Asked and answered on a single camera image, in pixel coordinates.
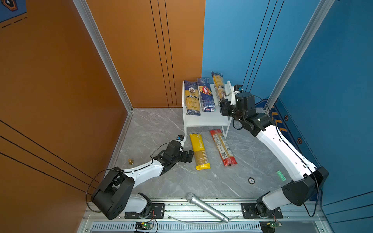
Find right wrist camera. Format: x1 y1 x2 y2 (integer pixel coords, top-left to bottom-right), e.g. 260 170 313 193
228 84 243 106

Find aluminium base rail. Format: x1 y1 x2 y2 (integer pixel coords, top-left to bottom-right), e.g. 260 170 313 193
77 198 333 233

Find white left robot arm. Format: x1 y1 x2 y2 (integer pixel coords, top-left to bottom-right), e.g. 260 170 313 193
90 137 194 220

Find red spaghetti pack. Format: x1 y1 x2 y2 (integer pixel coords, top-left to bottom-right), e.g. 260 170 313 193
210 129 237 167

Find green toy brick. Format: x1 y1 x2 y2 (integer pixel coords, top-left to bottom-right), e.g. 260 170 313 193
276 170 287 182

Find blue yellow pasta bag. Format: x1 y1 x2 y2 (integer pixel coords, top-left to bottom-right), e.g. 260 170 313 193
184 81 201 116

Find circuit board right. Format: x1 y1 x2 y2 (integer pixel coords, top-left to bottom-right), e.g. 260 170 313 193
260 221 282 233

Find white metal shelf rack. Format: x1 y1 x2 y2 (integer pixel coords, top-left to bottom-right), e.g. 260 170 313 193
182 82 232 138

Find aluminium corner post right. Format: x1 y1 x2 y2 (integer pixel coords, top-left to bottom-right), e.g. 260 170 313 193
264 0 335 115

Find green circuit board left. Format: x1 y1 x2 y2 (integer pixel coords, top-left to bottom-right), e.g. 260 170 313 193
134 222 155 233

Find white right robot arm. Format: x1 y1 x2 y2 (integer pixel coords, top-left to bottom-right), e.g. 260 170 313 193
219 92 329 218

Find aluminium corner post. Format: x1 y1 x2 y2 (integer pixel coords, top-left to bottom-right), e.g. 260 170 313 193
264 0 335 115
73 0 133 114

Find blue yellow portrait spaghetti pack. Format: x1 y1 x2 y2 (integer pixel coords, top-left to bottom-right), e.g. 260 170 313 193
211 72 227 103

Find aluminium corner post left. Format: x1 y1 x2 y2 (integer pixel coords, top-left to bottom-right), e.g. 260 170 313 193
73 0 133 114

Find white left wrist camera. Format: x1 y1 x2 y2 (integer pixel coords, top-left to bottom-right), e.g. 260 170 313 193
176 135 186 147

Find silver microphone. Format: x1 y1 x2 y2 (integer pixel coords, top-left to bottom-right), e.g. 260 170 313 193
186 193 229 223

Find dark blue Barilla spaghetti pack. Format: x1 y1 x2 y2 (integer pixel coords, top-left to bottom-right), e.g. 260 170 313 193
197 78 216 112

